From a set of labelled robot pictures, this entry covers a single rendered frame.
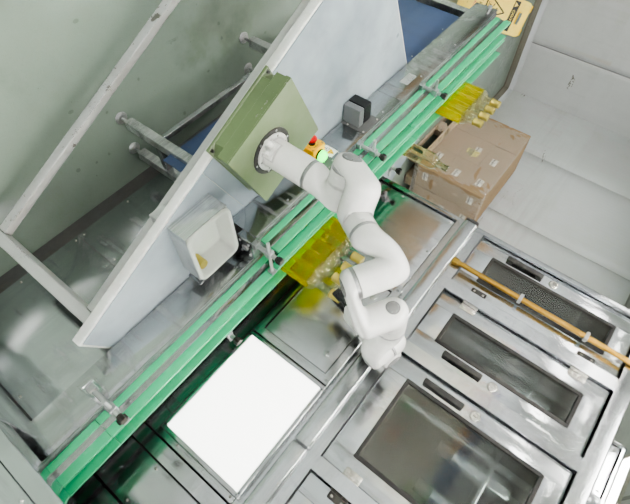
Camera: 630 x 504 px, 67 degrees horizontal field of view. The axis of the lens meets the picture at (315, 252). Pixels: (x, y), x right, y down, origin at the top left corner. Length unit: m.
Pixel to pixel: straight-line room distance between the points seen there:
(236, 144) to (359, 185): 0.38
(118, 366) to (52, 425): 0.23
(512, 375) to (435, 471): 0.44
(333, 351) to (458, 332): 0.47
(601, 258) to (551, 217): 0.72
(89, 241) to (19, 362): 0.53
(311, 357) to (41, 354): 0.96
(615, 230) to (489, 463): 5.23
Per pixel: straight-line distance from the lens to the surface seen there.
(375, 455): 1.65
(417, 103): 2.15
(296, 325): 1.74
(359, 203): 1.22
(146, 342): 1.60
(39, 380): 1.94
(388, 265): 1.17
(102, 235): 2.18
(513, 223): 6.21
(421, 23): 2.66
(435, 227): 2.07
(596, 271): 6.20
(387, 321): 1.21
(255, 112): 1.41
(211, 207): 1.47
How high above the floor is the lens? 1.63
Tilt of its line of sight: 21 degrees down
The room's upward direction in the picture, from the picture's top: 123 degrees clockwise
